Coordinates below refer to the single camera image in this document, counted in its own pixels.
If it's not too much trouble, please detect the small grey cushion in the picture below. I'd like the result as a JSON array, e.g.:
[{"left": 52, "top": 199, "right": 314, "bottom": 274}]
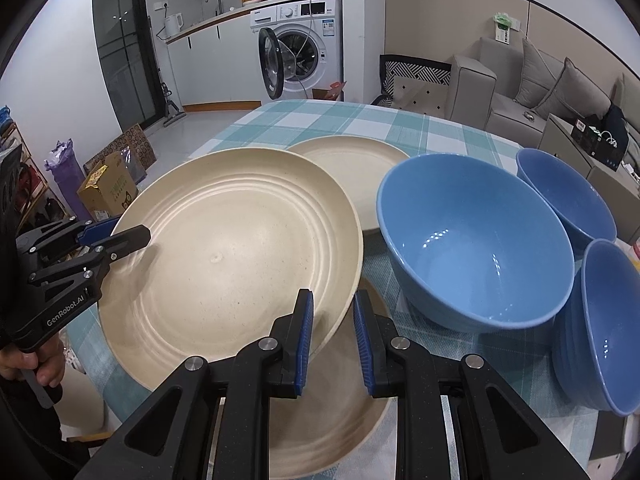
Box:
[{"left": 515, "top": 40, "right": 567, "bottom": 108}]

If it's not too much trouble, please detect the beige ribbed plate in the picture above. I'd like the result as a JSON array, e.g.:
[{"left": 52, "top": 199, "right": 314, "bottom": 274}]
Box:
[
  {"left": 97, "top": 147, "right": 364, "bottom": 391},
  {"left": 210, "top": 277, "right": 391, "bottom": 476},
  {"left": 287, "top": 135, "right": 412, "bottom": 235}
]

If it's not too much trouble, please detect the dark jacket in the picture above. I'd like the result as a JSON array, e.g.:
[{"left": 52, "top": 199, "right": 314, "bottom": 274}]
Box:
[{"left": 600, "top": 104, "right": 632, "bottom": 153}]

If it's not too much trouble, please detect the cardboard box green print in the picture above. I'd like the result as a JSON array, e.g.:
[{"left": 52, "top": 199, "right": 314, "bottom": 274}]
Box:
[{"left": 77, "top": 152, "right": 138, "bottom": 221}]

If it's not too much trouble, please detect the black framed glass door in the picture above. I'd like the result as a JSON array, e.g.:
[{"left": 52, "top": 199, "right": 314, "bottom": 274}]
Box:
[{"left": 92, "top": 0, "right": 162, "bottom": 136}]

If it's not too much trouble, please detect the large grey cushion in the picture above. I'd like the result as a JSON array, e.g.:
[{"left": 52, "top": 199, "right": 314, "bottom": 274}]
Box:
[{"left": 532, "top": 57, "right": 613, "bottom": 122}]

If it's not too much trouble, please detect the grey side cabinet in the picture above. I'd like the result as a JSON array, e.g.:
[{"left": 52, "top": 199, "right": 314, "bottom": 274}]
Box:
[{"left": 537, "top": 112, "right": 640, "bottom": 223}]

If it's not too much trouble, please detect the stick vacuum cleaner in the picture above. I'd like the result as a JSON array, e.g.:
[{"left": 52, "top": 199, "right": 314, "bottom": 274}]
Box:
[{"left": 159, "top": 80, "right": 186, "bottom": 128}]

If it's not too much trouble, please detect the black box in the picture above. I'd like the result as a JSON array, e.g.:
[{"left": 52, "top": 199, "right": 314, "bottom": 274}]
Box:
[{"left": 570, "top": 117, "right": 628, "bottom": 166}]

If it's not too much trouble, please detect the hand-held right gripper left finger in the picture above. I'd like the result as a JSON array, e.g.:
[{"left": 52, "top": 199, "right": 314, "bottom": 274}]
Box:
[{"left": 75, "top": 288, "right": 315, "bottom": 480}]

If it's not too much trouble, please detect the grey sofa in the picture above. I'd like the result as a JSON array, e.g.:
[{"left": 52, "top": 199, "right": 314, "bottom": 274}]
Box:
[{"left": 447, "top": 37, "right": 640, "bottom": 161}]

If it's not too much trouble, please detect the red floor packet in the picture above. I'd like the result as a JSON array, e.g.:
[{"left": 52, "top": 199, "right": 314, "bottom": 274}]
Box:
[{"left": 313, "top": 81, "right": 347, "bottom": 102}]

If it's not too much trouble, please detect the person's left hand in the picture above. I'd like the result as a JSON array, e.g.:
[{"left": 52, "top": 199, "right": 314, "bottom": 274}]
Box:
[{"left": 0, "top": 341, "right": 66, "bottom": 388}]

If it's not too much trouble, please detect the white kitchen base cabinet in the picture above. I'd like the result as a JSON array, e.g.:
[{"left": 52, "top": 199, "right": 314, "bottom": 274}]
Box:
[{"left": 165, "top": 7, "right": 262, "bottom": 108}]

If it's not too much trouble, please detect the teal checked tablecloth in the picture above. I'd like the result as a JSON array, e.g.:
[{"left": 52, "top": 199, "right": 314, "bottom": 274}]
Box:
[{"left": 65, "top": 100, "right": 631, "bottom": 480}]

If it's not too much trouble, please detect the black white patterned basket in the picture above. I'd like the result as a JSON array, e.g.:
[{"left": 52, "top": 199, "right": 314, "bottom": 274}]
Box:
[{"left": 372, "top": 55, "right": 453, "bottom": 122}]

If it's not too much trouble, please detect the wooden shoe rack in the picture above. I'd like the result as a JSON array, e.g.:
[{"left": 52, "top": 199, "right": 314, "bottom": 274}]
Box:
[{"left": 0, "top": 105, "right": 51, "bottom": 228}]

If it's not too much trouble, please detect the purple plastic bag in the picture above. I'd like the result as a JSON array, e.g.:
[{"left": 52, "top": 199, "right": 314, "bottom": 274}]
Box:
[{"left": 45, "top": 141, "right": 93, "bottom": 221}]

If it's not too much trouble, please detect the white power cable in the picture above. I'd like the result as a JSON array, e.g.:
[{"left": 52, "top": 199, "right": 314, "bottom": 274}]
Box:
[{"left": 299, "top": 0, "right": 327, "bottom": 97}]

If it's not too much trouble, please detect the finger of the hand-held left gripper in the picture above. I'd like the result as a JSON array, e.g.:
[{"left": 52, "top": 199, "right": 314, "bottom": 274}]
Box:
[
  {"left": 27, "top": 225, "right": 152, "bottom": 289},
  {"left": 15, "top": 216, "right": 119, "bottom": 262}
]

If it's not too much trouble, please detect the person's left forearm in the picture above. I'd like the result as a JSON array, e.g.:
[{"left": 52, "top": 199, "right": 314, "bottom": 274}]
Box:
[{"left": 0, "top": 379, "right": 86, "bottom": 480}]

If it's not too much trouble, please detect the white wall remote holder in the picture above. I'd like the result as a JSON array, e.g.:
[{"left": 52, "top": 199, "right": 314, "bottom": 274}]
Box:
[{"left": 492, "top": 12, "right": 521, "bottom": 44}]

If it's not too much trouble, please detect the white washing machine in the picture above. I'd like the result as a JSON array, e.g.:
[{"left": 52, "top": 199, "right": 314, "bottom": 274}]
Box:
[{"left": 250, "top": 0, "right": 344, "bottom": 102}]

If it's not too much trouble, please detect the blue bowl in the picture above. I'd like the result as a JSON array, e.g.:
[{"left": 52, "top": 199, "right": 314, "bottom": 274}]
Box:
[
  {"left": 552, "top": 239, "right": 640, "bottom": 417},
  {"left": 376, "top": 153, "right": 576, "bottom": 333},
  {"left": 516, "top": 148, "right": 618, "bottom": 261}
]

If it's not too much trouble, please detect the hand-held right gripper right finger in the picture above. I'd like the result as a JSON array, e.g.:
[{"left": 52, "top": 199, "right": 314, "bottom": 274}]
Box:
[{"left": 352, "top": 291, "right": 591, "bottom": 480}]

